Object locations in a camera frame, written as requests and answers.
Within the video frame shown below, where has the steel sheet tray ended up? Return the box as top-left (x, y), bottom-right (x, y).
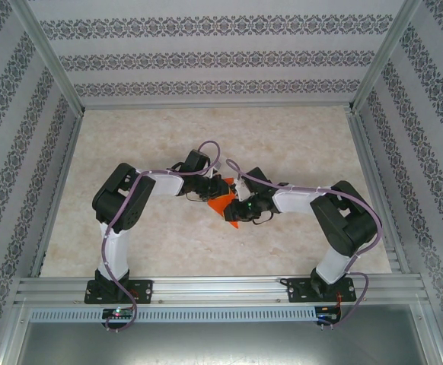
top-left (0, 321), bottom-right (443, 365)

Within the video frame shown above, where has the right controller board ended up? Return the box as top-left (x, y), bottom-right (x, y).
top-left (316, 305), bottom-right (343, 325)

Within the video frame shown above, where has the left controller board green light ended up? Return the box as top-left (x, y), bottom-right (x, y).
top-left (102, 308), bottom-right (133, 320)

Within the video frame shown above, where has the thin black right gripper cable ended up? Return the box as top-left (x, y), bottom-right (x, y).
top-left (251, 210), bottom-right (275, 226)

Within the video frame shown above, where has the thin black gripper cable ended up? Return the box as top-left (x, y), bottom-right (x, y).
top-left (251, 210), bottom-right (275, 226)
top-left (184, 189), bottom-right (208, 203)

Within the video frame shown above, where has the thin black left gripper cable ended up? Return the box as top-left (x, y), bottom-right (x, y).
top-left (184, 189), bottom-right (208, 203)

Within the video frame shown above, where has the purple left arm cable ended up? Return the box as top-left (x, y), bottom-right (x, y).
top-left (101, 140), bottom-right (225, 335)

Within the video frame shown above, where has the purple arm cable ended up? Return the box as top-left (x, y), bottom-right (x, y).
top-left (101, 140), bottom-right (225, 335)
top-left (225, 158), bottom-right (384, 328)

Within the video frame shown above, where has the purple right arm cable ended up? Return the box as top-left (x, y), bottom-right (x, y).
top-left (225, 158), bottom-right (384, 328)

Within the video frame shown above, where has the aluminium mounting rail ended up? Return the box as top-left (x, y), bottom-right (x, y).
top-left (14, 273), bottom-right (430, 306)

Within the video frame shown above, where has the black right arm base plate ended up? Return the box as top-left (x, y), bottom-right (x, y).
top-left (285, 276), bottom-right (358, 304)

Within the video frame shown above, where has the slotted grey cable duct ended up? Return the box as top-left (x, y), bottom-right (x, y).
top-left (28, 306), bottom-right (318, 322)

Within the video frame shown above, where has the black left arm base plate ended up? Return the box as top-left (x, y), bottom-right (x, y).
top-left (83, 278), bottom-right (155, 306)

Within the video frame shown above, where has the aluminium side rail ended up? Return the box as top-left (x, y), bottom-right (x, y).
top-left (28, 113), bottom-right (84, 278)
top-left (346, 111), bottom-right (412, 275)

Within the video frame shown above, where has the aluminium frame post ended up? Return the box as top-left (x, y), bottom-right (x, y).
top-left (8, 0), bottom-right (86, 117)
top-left (348, 0), bottom-right (424, 113)

